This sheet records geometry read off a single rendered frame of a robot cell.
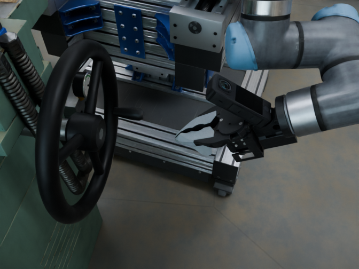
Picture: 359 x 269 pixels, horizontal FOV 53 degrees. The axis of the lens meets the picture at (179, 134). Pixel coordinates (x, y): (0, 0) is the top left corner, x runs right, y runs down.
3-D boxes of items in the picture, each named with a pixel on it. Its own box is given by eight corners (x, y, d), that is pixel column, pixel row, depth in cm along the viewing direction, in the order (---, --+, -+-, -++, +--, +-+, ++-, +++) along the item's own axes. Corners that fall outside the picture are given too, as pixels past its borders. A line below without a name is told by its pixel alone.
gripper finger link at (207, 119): (187, 152, 71) (230, 142, 66) (172, 134, 67) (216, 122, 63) (189, 140, 73) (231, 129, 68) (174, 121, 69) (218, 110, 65)
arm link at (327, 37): (297, 0, 56) (309, 60, 52) (367, -2, 56) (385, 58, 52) (282, 31, 63) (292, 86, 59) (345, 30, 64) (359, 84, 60)
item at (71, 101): (83, 128, 93) (76, 107, 87) (38, 123, 94) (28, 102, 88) (92, 105, 99) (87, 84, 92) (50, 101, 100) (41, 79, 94)
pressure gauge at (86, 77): (88, 109, 88) (82, 84, 82) (73, 107, 89) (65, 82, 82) (96, 91, 92) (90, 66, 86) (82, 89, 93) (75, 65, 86)
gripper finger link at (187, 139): (185, 165, 69) (229, 156, 64) (169, 147, 65) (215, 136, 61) (187, 152, 71) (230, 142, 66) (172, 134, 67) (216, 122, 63)
